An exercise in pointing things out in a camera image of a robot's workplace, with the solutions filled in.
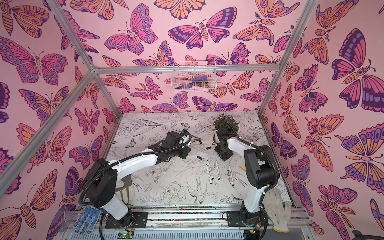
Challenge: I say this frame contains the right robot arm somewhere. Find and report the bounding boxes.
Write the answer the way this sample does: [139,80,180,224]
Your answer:
[215,128,280,225]

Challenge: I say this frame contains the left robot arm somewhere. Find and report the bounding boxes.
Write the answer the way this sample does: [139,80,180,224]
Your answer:
[79,130,192,227]

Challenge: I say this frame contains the potted green plant white pot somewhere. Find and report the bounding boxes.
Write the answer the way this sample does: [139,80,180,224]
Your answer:
[213,113,239,145]

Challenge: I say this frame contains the white work glove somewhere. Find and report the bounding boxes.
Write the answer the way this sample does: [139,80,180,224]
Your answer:
[264,188,292,233]

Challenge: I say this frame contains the green circuit board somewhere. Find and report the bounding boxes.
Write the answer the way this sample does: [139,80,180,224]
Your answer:
[118,232,134,240]

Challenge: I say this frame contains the blue knit glove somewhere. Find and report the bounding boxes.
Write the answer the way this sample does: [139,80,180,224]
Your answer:
[74,206,101,236]

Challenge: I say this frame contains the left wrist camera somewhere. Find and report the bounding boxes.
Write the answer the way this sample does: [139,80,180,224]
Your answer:
[179,130,192,145]

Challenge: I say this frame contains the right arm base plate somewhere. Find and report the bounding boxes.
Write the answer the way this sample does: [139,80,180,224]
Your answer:
[226,210,269,228]

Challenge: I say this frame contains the white wire basket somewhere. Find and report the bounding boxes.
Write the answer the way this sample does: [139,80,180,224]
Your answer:
[170,61,218,94]

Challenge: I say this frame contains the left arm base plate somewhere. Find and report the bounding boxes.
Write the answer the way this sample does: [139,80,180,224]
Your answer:
[106,212,149,229]

